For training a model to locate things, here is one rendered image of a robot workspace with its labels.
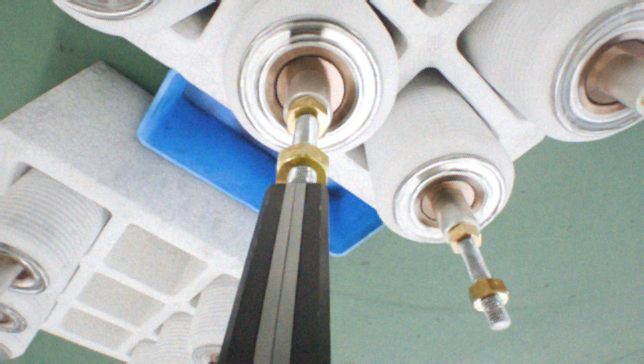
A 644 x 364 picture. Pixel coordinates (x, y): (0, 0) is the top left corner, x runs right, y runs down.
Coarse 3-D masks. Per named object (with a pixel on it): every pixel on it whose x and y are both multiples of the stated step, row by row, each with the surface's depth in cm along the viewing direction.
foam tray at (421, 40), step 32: (224, 0) 21; (256, 0) 21; (384, 0) 21; (416, 0) 27; (160, 32) 22; (192, 32) 24; (224, 32) 22; (416, 32) 22; (448, 32) 22; (192, 64) 23; (416, 64) 23; (448, 64) 23; (224, 96) 25; (480, 96) 24; (512, 128) 26; (352, 160) 28; (512, 160) 28; (352, 192) 30
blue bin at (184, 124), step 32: (160, 96) 31; (192, 96) 43; (160, 128) 37; (192, 128) 40; (224, 128) 45; (192, 160) 37; (224, 160) 41; (256, 160) 45; (224, 192) 38; (256, 192) 41; (352, 224) 46; (384, 224) 41
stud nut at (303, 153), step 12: (300, 144) 11; (288, 156) 11; (300, 156) 10; (312, 156) 11; (324, 156) 11; (288, 168) 11; (312, 168) 11; (324, 168) 11; (276, 180) 11; (324, 180) 11
